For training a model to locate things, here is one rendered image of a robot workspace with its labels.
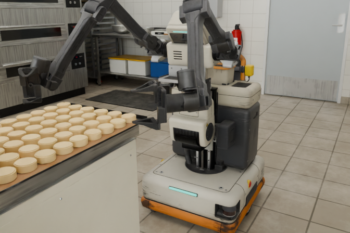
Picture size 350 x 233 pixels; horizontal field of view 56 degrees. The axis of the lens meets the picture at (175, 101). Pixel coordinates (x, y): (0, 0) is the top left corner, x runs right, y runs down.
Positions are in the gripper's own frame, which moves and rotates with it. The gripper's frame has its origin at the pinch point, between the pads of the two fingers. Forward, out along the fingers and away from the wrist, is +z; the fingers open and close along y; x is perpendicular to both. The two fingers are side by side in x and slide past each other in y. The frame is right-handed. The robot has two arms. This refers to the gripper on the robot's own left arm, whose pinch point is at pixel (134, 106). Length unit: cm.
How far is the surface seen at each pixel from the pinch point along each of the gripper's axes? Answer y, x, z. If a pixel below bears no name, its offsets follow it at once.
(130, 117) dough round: 6.7, 9.7, 0.1
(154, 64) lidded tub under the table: 63, 414, -92
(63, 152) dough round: 7.1, -10.9, 20.4
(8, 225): 17.7, -23.7, 32.6
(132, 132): 12.8, 12.0, -0.6
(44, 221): 22.4, -17.2, 26.2
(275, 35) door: 16, 341, -257
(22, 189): 11.8, -18.9, 29.5
